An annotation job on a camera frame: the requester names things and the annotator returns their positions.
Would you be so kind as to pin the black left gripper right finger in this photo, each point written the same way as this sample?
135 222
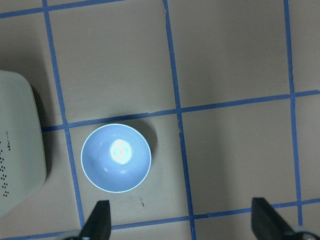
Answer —
267 224

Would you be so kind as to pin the cream white toaster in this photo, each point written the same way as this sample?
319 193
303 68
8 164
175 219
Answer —
22 157

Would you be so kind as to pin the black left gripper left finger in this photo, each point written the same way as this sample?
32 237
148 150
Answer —
98 225

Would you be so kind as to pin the blue bowl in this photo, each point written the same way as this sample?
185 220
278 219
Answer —
116 158

